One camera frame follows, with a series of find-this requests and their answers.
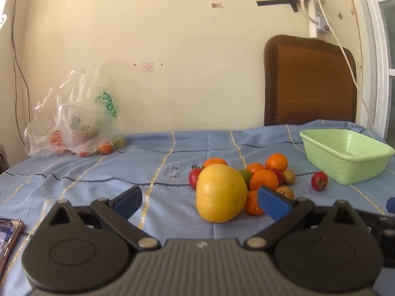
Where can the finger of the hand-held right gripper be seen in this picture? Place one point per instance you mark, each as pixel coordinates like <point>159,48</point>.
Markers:
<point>391,205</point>
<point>378,222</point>

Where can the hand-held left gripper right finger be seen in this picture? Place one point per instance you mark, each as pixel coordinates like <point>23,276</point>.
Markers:
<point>273,205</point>

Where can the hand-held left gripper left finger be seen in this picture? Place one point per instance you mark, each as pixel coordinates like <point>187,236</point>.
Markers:
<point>128,203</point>

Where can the small brown kiwi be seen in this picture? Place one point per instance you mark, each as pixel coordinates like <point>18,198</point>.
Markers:
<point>286,192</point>
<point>289,176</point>

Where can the small red tomato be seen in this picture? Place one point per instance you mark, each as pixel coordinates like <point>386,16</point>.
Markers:
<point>279,175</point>
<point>193,178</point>
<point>319,181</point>

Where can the green lime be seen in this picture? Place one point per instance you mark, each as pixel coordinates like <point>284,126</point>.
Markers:
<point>246,175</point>

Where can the large yellow grapefruit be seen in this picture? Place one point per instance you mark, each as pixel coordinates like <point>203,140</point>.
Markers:
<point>220,192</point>

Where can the light green plastic basket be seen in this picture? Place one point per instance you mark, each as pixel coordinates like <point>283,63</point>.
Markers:
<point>345,160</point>

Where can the blue striped tablecloth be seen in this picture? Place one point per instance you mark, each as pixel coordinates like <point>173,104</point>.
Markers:
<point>92,172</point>

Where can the bagged orange mandarin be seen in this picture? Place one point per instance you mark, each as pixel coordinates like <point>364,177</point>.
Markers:
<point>55,138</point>
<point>106,148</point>

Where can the bagged green fruit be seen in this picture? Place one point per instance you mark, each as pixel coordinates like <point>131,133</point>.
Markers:
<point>120,141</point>

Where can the white plastic bag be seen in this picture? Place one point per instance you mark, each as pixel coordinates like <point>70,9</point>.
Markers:
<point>77,129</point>

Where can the clear green print plastic bag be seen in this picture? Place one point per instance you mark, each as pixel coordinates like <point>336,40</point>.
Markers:
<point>83,89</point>

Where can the smartphone with gold case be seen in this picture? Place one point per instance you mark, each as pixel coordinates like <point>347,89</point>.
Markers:
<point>9,243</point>

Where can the brown chair back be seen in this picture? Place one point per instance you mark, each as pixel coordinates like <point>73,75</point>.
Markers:
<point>308,83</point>

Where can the white framed glass door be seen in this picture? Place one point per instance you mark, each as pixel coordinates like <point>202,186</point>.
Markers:
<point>378,52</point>

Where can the white power strip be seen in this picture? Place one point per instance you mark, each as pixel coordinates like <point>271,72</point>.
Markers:
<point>319,21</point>

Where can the black tape strip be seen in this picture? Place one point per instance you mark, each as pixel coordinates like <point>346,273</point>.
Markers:
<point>292,3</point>
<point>273,2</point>

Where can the red wall sticker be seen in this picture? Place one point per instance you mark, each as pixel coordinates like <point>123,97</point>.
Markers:
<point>147,66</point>

